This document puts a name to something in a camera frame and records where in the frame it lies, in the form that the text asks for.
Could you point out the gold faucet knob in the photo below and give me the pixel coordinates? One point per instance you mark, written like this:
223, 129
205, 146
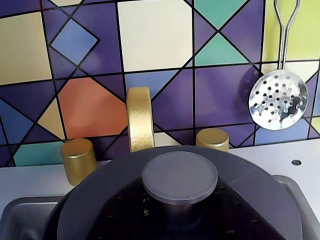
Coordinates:
77, 160
212, 140

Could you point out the colourful geometric backsplash panel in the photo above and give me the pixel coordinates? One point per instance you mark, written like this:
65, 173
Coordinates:
155, 42

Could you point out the blue wooden toy kitchen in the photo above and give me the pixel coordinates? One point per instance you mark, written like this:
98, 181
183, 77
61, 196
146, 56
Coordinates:
275, 155

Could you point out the gray toy sink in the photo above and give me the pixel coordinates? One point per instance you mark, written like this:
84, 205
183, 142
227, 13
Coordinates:
22, 215

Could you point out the gray round lid with knob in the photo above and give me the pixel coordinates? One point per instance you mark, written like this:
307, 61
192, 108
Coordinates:
178, 176

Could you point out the perforated steel skimmer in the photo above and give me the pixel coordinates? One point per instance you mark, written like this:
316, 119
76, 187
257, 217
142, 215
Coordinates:
277, 102

